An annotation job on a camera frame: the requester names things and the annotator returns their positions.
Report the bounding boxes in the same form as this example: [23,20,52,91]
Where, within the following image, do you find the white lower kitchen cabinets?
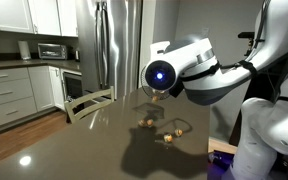
[0,66,59,126]

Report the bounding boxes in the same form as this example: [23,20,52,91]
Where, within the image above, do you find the gold candy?
[146,119,154,127]
[138,119,146,127]
[163,134,173,143]
[174,129,183,137]

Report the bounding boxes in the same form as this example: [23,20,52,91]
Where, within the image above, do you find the white kitchen cabinets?
[0,66,59,126]
[0,0,78,37]

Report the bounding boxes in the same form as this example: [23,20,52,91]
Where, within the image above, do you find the stainless steel refrigerator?
[75,0,143,98]

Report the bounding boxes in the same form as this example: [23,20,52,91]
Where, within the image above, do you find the white paper towel roll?
[18,41,31,60]

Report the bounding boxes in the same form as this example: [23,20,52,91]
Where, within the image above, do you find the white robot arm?
[144,0,288,180]

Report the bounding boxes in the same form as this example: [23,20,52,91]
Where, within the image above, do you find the white upper kitchen cabinets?
[0,0,78,37]

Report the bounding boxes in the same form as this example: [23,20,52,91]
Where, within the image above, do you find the silver toaster oven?
[38,43,67,60]

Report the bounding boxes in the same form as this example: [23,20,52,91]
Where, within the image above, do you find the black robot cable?
[180,0,288,83]

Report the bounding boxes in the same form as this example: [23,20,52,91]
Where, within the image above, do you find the black wire mesh basket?
[141,68,170,101]

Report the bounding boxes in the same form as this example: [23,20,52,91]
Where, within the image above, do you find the black camera on stand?
[238,32,255,57]

